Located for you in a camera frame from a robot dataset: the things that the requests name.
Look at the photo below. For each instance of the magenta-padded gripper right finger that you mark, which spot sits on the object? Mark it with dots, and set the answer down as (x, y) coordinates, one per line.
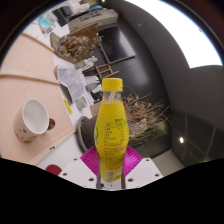
(143, 171)

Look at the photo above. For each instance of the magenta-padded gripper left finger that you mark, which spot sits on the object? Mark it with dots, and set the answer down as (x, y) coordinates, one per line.
(76, 171)

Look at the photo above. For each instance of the yellow drink bottle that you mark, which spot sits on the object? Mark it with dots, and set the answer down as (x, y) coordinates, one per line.
(111, 133)

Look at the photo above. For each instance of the flat round red coaster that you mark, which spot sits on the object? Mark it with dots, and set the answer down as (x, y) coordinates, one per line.
(53, 170)

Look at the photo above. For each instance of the grey round pot saucer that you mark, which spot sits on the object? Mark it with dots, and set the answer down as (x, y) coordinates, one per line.
(80, 133)

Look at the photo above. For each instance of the ceiling spot lights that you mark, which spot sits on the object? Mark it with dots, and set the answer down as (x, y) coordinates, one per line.
(181, 140)

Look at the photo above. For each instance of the yellow marker pen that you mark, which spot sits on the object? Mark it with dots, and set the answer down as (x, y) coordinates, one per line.
(68, 106)

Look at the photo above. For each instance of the printed paper sheets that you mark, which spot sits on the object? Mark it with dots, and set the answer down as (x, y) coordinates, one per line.
(71, 81)

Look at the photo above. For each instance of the light wooden drawing board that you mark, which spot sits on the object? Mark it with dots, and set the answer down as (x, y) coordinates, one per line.
(26, 83)

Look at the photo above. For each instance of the wooden easel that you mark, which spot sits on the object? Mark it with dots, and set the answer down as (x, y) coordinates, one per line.
(101, 70)

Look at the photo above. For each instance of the brown carved wooden sculpture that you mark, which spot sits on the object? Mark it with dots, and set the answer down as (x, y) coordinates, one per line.
(76, 45)

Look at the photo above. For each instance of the long ceiling light strip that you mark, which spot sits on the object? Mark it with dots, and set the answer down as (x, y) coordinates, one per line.
(186, 33)

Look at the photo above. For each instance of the white cabinet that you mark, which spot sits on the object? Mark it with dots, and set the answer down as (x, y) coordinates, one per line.
(93, 16)

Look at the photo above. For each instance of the black wall screen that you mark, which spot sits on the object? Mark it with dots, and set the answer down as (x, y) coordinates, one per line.
(116, 43)

